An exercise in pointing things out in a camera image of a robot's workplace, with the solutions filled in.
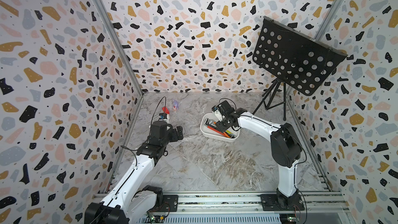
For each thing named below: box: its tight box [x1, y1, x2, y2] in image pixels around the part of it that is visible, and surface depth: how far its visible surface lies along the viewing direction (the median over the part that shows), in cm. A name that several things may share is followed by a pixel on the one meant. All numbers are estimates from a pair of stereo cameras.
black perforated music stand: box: [252, 16, 348, 122], surface depth 78 cm
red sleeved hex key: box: [207, 125, 228, 138], surface depth 100 cm
